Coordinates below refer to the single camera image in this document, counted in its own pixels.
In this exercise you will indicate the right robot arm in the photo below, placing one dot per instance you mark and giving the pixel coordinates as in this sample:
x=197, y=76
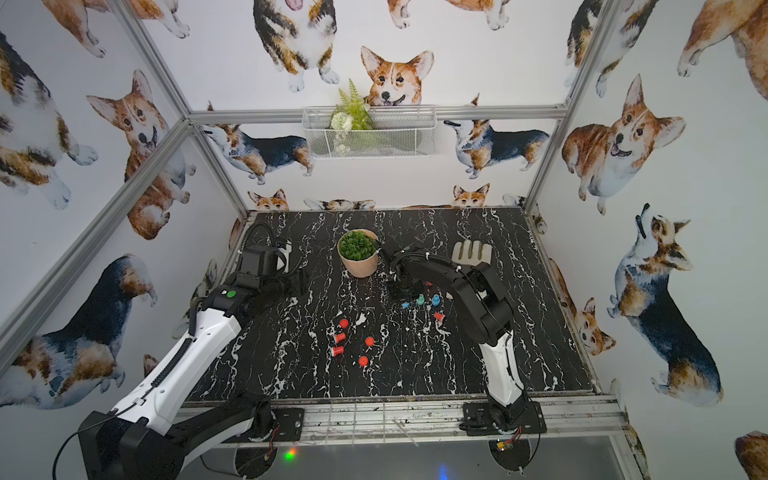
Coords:
x=484, y=312

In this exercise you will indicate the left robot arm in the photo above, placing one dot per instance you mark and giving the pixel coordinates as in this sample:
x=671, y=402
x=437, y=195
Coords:
x=140, y=438

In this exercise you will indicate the beige plant pot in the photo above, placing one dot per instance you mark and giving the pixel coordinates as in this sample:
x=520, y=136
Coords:
x=365, y=268

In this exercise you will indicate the green succulent plant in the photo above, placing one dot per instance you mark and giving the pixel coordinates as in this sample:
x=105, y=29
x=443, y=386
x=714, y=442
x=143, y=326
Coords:
x=357, y=246

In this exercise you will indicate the green fern with flower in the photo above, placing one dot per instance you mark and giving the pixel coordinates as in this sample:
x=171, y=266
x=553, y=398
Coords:
x=351, y=123

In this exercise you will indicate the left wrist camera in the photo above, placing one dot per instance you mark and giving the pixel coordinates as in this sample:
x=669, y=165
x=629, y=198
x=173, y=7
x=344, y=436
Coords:
x=285, y=249

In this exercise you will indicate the white wire wall basket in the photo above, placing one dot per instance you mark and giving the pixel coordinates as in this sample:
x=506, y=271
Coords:
x=379, y=132

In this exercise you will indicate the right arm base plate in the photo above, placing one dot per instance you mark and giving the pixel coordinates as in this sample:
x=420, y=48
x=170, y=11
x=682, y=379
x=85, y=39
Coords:
x=476, y=420

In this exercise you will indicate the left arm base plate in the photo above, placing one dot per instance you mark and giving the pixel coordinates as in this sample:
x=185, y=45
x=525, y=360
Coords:
x=281, y=425

